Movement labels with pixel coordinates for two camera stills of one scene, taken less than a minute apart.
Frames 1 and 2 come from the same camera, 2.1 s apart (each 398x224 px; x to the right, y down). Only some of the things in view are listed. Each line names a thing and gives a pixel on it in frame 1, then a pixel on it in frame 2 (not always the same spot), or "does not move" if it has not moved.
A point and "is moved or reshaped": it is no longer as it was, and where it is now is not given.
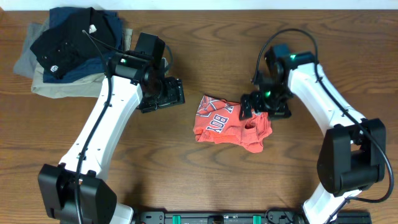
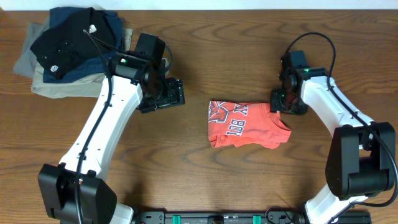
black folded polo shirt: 86,36 does not move
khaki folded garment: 89,88 does not move
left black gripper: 176,94 does not move
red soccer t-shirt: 219,121 is moved or reshaped
